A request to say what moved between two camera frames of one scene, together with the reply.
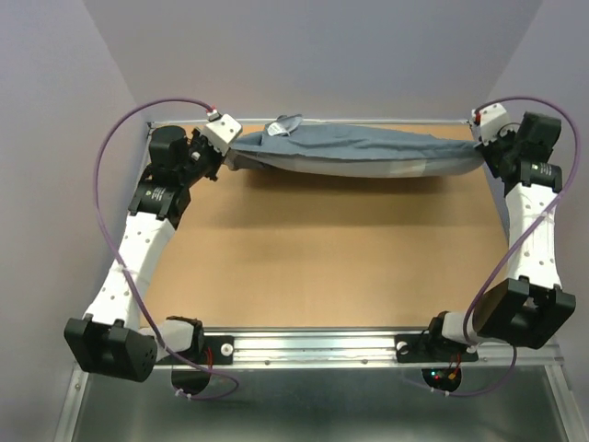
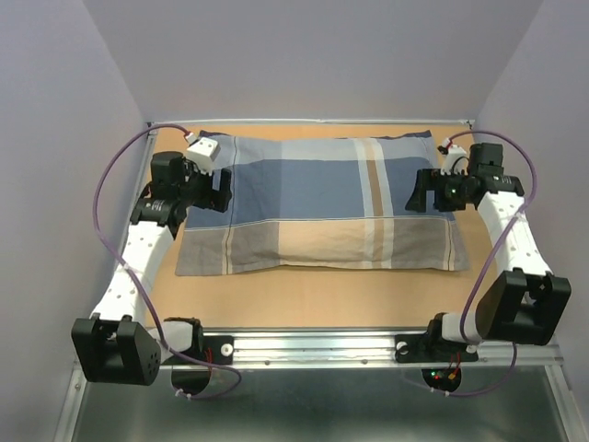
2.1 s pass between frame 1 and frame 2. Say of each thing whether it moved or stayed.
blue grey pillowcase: moved
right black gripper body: moved
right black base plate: stayed
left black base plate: stayed
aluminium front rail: stayed
